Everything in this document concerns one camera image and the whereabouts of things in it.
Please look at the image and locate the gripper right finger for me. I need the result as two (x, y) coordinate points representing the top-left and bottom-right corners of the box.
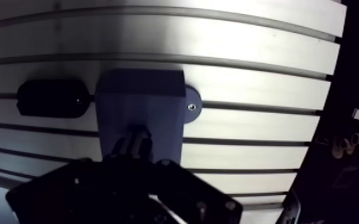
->
(138, 136), (243, 224)

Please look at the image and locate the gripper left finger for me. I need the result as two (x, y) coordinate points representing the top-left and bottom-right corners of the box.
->
(5, 135), (150, 224)

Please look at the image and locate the black oval holder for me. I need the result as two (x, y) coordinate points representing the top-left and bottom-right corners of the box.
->
(16, 79), (92, 119)

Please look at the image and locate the dark blue-grey block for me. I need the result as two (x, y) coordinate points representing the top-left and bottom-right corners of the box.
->
(94, 68), (203, 164)

